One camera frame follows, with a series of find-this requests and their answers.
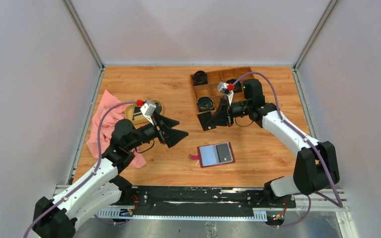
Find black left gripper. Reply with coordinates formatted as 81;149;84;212
127;111;188;151

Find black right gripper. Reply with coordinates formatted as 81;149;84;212
207;96;252;127

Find black VIP credit card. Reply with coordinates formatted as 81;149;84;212
216;143;234;164

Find black cards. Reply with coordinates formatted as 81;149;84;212
132;103;162;120

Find red card holder wallet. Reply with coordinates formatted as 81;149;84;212
189;142;236;168

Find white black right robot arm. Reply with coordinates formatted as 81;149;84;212
207;79;340;207

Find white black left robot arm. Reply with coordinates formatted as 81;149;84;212
28;113;188;238

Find black gold rolled item front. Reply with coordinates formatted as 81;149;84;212
196;97;215;113

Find yellow oval tray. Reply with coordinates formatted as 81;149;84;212
124;99;165;125

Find wooden compartment tray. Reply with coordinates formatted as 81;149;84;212
190;66;266;115

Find black rolled item middle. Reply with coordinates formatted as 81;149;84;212
225;78;243;94

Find black rolled item back left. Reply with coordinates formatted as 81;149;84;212
191;70;208;86

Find pink cloth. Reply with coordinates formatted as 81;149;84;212
86;90;129;159

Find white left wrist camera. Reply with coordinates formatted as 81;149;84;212
140;100;157;125

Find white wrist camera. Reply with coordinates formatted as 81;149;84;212
217;82;234;106
140;100;157;125

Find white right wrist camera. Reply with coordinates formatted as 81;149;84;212
217;82;234;106

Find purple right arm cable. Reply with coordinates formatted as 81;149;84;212
228;71;344;208

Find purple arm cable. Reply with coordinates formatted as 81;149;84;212
228;71;344;208
23;99;145;238

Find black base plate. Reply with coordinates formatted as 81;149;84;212
100;185;297;218

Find aluminium front rail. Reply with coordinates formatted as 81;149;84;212
54;183;349;225

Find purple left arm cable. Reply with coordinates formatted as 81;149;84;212
23;99;145;238

